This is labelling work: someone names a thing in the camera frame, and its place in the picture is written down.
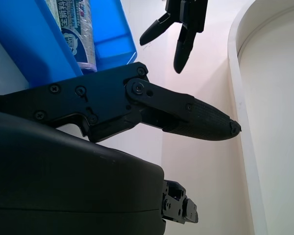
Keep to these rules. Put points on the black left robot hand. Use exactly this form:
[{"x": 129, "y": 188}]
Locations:
[{"x": 186, "y": 14}]

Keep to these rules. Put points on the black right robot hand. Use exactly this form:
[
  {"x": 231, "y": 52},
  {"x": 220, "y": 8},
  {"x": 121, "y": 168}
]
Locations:
[{"x": 63, "y": 176}]

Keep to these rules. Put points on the purple-capped printed bag roll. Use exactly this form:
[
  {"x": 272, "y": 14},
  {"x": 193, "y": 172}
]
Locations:
[{"x": 74, "y": 31}]

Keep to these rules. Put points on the blue plastic tray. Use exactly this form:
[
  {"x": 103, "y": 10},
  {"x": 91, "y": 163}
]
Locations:
[{"x": 34, "y": 49}]

